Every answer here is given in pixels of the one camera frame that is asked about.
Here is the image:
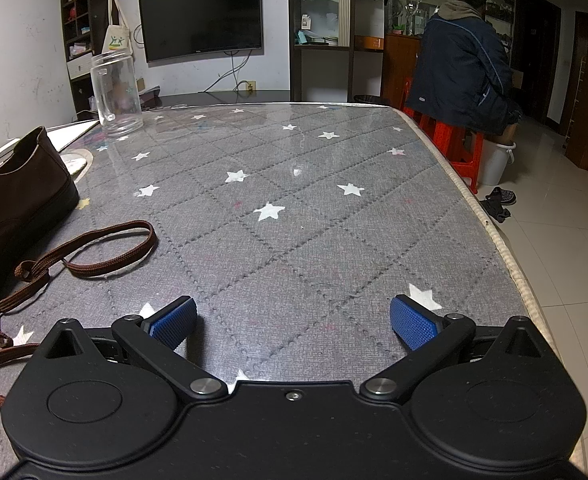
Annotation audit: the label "dark open shelf unit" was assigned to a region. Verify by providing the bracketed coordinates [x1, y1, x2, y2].
[59, 0, 120, 116]

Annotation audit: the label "dark wooden door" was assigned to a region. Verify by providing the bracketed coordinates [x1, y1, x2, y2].
[511, 0, 562, 133]

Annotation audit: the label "brown shoelace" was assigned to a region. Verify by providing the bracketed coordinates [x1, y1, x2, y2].
[0, 220, 157, 408]

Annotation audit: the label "black television console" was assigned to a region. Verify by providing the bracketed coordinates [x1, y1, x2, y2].
[144, 89, 292, 108]

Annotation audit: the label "white plastic bucket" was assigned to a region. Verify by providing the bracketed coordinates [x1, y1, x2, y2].
[476, 132, 516, 186]

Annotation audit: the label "white tote bag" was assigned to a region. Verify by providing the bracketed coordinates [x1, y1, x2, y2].
[101, 0, 135, 58]

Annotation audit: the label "clear glass jar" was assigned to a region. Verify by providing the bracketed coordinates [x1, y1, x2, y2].
[90, 51, 143, 137]

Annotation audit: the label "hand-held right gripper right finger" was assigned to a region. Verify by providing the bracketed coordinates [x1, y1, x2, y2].
[359, 295, 556, 404]

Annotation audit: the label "dark sock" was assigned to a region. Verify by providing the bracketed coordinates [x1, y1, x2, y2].
[479, 197, 512, 223]

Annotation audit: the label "grey star-patterned table cover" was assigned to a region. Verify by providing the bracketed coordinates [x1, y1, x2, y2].
[0, 102, 562, 411]

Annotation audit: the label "wooden cabinet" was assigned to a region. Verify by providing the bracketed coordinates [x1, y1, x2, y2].
[384, 0, 480, 111]

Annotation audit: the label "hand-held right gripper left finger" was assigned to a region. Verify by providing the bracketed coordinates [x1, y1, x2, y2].
[33, 296, 228, 402]

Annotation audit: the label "brown leather shoe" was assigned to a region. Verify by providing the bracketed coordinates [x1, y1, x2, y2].
[0, 126, 80, 333]

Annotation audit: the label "black television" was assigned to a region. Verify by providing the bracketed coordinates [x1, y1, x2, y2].
[138, 0, 265, 64]

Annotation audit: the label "glass display cabinet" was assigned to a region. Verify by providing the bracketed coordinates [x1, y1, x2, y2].
[288, 0, 385, 103]

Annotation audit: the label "black television cable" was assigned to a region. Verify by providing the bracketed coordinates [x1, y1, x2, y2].
[219, 52, 255, 92]

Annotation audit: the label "white paper sheets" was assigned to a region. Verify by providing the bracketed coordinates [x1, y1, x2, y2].
[44, 119, 100, 153]

